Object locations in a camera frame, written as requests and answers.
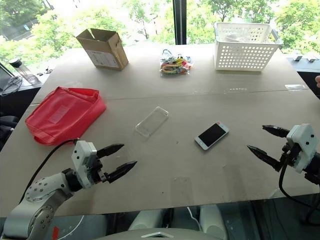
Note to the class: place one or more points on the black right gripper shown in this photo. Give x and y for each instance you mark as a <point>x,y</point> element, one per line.
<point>291,153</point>

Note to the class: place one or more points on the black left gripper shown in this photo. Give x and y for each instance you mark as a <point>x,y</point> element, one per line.
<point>98,170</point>

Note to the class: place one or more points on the clear phone case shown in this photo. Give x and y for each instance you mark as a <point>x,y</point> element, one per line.
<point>152,122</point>

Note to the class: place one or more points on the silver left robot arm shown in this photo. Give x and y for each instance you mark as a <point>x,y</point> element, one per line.
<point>42,188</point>

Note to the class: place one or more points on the bare person's hand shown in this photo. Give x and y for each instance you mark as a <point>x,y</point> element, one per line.
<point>318,81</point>

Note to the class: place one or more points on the red fabric pouch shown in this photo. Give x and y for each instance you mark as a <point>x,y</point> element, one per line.
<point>65,115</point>

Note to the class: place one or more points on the pale grey rounded shape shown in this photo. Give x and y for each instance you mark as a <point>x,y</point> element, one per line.
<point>212,220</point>
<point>150,221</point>

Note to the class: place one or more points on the black side table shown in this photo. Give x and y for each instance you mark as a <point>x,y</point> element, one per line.
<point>17,98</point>
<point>310,72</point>

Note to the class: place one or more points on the small grey gadget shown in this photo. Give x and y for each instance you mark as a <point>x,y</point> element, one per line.
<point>297,58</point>
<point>312,60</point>

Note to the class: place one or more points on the white perforated plastic basket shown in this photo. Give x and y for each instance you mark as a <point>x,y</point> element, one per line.
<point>245,53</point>

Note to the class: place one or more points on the open brown cardboard box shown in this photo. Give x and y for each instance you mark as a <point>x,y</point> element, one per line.
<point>105,53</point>

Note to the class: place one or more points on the clear bag of colourful items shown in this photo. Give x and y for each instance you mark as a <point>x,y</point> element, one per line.
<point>175,65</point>

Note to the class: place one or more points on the small dark parts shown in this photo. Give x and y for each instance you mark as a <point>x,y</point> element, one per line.
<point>46,71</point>

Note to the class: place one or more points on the black chair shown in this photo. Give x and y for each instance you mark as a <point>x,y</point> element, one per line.
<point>6,127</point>

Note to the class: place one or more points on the clear bottle with black lid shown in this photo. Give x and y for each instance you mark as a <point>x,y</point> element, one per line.
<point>23,71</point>

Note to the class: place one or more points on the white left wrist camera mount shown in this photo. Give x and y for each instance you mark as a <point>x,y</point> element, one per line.
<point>83,155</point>

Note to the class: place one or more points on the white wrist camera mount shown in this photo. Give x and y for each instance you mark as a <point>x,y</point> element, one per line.
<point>83,155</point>
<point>303,142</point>

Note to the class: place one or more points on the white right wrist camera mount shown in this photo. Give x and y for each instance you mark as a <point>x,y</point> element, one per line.
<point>303,142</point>

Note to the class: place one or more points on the dark window frame post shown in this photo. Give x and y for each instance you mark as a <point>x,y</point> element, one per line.
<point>180,22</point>

